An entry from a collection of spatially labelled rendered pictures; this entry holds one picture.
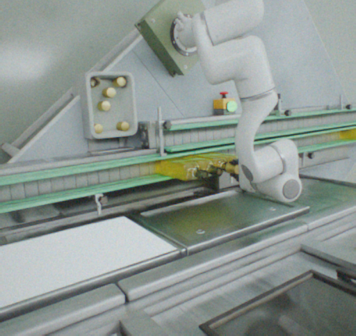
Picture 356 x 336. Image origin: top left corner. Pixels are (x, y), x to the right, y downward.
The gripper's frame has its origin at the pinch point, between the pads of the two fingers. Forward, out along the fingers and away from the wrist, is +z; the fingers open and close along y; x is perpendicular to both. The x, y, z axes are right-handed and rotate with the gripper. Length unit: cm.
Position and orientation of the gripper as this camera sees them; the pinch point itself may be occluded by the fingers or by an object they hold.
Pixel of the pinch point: (236, 168)
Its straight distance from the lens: 111.3
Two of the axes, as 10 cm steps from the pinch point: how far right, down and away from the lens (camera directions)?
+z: -3.2, -1.4, 9.4
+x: -9.5, 1.1, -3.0
